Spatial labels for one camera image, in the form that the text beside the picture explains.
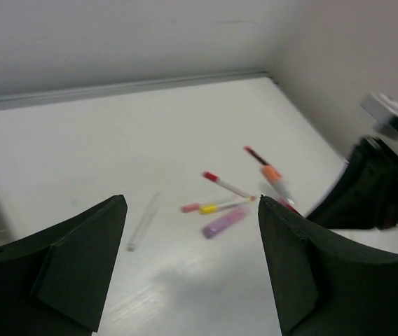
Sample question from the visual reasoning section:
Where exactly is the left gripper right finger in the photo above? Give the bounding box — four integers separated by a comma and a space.
258, 196, 398, 335

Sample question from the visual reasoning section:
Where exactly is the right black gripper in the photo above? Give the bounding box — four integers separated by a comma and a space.
306, 136, 398, 230

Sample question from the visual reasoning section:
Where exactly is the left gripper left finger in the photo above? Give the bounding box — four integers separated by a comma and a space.
0, 195, 128, 335

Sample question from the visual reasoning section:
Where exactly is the orange capped white marker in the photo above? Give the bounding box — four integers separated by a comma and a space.
260, 165, 295, 207

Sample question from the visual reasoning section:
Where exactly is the purple highlighter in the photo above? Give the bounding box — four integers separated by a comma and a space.
202, 206, 249, 239

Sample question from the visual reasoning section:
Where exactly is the dark red pen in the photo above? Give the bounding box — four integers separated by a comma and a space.
244, 146, 270, 166

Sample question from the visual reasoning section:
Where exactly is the pink clear pen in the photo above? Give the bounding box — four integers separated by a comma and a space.
278, 198, 301, 216

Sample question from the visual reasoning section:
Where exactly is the white pen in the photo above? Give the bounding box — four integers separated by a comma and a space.
126, 191, 160, 252

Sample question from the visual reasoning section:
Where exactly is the yellow capped white marker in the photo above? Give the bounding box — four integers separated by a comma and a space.
198, 199, 252, 215

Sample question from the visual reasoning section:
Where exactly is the red capped white marker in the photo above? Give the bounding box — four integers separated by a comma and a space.
202, 171, 256, 200

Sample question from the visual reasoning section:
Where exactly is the pink yellow marker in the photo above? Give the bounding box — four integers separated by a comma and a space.
180, 196, 236, 213

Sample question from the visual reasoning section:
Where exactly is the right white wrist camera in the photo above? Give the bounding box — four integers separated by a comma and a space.
360, 92, 398, 139

